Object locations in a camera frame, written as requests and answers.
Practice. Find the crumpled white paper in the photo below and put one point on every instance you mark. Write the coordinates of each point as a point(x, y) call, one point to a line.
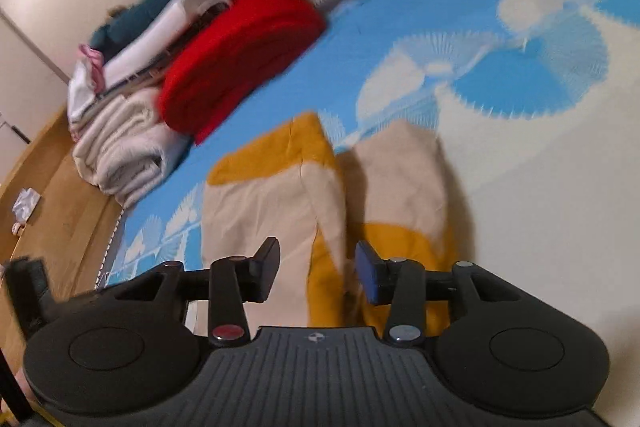
point(26, 203)

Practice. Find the blue patterned bed sheet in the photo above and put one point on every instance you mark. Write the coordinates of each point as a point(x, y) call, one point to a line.
point(475, 72)

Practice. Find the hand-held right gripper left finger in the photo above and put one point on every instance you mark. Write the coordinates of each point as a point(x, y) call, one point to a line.
point(267, 268)

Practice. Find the pink cloth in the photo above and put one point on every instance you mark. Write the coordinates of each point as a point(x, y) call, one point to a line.
point(92, 67)

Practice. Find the white folded blanket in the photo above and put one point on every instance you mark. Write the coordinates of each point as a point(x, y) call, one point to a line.
point(127, 147)

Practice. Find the red folded blanket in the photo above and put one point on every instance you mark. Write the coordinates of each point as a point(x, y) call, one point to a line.
point(240, 62)

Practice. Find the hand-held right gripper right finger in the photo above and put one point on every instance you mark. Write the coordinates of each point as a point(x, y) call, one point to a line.
point(370, 274)

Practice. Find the beige and yellow hooded jacket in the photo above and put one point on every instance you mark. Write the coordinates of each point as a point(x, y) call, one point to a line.
point(320, 202)

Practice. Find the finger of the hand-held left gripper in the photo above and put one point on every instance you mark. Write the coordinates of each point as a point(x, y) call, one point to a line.
point(26, 294)

